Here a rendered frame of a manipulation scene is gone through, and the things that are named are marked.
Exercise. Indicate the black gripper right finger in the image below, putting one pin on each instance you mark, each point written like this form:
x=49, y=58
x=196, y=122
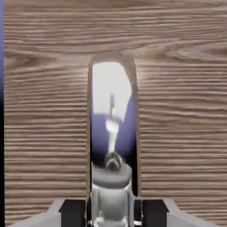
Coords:
x=154, y=213

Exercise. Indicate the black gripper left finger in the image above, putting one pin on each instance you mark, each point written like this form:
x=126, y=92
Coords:
x=71, y=213

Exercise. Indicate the light wood cabinet door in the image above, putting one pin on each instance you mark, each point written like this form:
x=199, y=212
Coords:
x=44, y=106

